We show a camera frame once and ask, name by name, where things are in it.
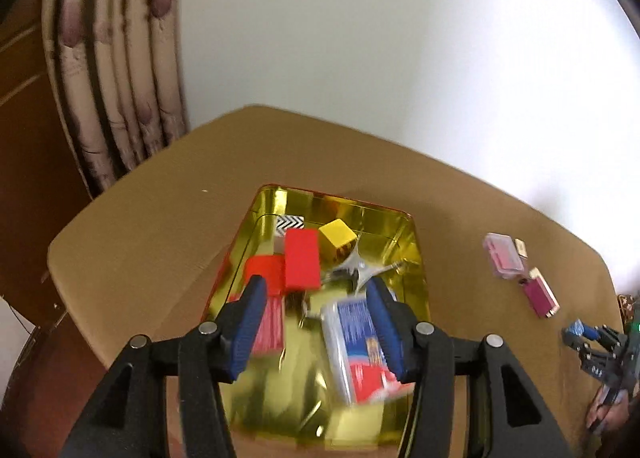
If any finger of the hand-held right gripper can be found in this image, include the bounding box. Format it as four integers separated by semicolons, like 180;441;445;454
561;319;608;346
577;344;623;381

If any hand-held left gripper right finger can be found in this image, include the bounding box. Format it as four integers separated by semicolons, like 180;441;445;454
367;278;576;458

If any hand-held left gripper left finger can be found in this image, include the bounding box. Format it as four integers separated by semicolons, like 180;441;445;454
60;275;268;458

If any clear plastic box blue label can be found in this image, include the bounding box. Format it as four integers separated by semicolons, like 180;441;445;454
320;291;416;406

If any red block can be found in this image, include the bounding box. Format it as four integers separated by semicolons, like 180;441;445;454
243;255;287;296

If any metal hole punch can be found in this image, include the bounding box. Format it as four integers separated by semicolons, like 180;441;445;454
320;243;418;296

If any red tin box gold inside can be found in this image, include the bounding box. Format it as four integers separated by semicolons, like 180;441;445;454
202;183;431;451

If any small red cardboard box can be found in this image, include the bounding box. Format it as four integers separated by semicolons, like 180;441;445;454
284;228;322;291

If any yellow cube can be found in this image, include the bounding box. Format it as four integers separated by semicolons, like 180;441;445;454
319;218;358;264

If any black white zigzag eraser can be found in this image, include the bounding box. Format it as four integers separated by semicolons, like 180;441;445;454
275;213;305;239

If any person's right hand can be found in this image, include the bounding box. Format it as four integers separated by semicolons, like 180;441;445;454
586;388;633;436

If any patterned cloth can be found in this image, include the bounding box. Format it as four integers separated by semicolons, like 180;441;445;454
619;294;640;324

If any magenta box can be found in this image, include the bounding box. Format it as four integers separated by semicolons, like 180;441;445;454
520;267;561;320

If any pink transparent case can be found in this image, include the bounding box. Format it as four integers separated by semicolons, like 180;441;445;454
482;233;526;280

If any beige patterned curtain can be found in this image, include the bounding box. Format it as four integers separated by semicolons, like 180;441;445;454
40;0;191;199

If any brown wooden door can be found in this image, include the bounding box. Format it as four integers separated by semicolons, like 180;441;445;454
0;0;96;324

